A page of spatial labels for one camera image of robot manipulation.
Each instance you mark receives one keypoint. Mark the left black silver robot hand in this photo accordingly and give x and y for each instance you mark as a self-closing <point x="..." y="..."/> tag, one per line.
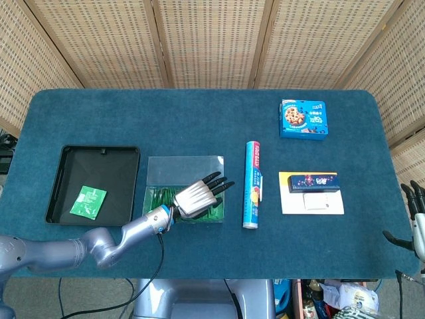
<point x="194" y="199"/>

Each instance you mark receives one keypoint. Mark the blue carpet table mat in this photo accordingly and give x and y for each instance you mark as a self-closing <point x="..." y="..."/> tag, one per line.
<point x="199" y="126"/>

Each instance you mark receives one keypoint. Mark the white plastic wet-wipes package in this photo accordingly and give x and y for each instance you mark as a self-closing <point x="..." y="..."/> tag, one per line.
<point x="352" y="294"/>

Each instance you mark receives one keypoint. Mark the clear box of green sachets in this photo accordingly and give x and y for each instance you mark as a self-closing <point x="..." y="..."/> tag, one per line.
<point x="182" y="169"/>

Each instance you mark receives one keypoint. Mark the black square plastic tray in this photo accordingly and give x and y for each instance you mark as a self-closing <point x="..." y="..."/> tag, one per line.
<point x="109" y="172"/>

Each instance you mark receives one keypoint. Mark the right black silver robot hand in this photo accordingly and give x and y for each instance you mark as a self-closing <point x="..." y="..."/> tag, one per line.
<point x="420" y="232"/>

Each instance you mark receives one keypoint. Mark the blue cookie box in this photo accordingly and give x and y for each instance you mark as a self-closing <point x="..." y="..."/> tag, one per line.
<point x="303" y="119"/>

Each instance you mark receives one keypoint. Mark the dark blue printed box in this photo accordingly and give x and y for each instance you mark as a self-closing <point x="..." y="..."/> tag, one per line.
<point x="313" y="183"/>

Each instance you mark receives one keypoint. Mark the blue wrap roll box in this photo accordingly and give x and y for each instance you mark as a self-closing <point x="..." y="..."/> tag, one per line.
<point x="252" y="186"/>

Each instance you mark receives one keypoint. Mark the blue plastic package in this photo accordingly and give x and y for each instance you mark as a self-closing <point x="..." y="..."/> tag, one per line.
<point x="282" y="295"/>

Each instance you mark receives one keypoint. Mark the white yellow card pad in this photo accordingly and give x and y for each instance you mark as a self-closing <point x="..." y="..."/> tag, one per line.
<point x="292" y="202"/>

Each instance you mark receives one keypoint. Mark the small white box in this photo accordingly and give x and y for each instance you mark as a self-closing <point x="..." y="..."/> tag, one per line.
<point x="315" y="201"/>

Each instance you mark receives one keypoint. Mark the woven bamboo folding screen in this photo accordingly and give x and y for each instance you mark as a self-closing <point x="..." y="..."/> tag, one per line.
<point x="212" y="40"/>

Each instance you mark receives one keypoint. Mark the grey robot torso base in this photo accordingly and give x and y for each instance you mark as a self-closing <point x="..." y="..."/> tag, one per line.
<point x="199" y="295"/>

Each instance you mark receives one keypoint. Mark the green packets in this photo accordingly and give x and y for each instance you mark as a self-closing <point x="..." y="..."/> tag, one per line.
<point x="159" y="196"/>

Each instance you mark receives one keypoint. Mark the green sachet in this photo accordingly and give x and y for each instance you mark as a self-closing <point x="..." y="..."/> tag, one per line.
<point x="88" y="202"/>

